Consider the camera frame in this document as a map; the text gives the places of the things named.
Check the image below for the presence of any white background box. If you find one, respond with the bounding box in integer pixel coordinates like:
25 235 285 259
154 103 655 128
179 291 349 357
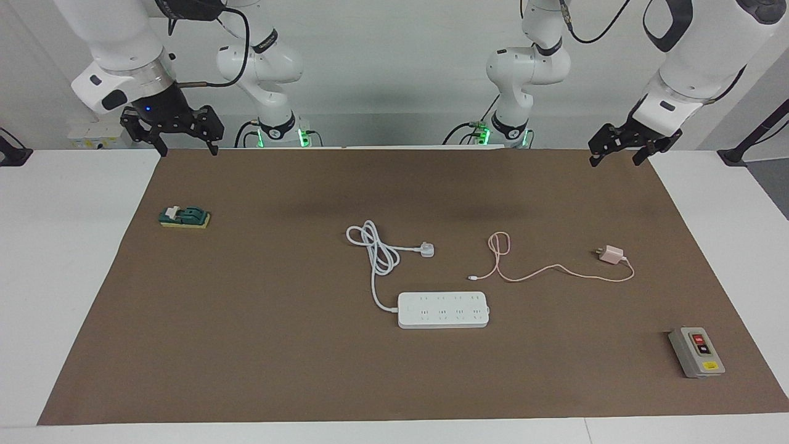
67 120 135 150

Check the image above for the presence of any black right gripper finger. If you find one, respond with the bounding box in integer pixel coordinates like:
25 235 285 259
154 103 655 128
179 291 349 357
193 105 225 156
120 106 168 157

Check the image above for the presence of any black table clamp stand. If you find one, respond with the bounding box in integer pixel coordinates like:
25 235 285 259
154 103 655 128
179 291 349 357
0 128 33 167
717 99 789 167

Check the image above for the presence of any black right base cable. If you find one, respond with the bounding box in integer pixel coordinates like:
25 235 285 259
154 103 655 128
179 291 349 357
234 120 263 149

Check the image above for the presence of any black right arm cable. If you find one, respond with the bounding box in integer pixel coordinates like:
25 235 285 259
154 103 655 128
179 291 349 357
166 6 250 87

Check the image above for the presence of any green knife switch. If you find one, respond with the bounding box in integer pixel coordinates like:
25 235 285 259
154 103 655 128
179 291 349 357
158 205 211 229

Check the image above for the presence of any black left base cable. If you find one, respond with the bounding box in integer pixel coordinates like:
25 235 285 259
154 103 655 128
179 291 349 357
442 92 500 147

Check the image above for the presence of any grey push button box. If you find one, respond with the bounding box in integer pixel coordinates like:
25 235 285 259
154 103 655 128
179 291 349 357
668 327 726 379

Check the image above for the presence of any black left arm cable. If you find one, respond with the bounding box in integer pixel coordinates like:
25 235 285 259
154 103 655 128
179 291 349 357
558 0 632 45

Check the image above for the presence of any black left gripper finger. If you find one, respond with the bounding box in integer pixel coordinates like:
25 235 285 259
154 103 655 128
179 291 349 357
632 131 682 167
587 123 629 168

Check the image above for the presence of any black base cable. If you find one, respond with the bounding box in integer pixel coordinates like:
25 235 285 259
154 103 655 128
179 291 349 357
442 92 500 147
234 120 263 149

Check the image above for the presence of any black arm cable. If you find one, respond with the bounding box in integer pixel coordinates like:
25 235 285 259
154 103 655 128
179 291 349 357
558 0 632 45
166 6 250 87

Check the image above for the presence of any white power strip cord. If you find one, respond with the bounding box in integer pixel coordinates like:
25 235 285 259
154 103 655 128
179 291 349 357
346 220 436 312

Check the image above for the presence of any brown paper table mat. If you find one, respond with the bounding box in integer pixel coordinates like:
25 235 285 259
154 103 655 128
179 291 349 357
37 148 789 426

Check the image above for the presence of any pink charging cable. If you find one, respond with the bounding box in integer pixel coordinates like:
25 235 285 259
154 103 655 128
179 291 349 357
467 232 636 284

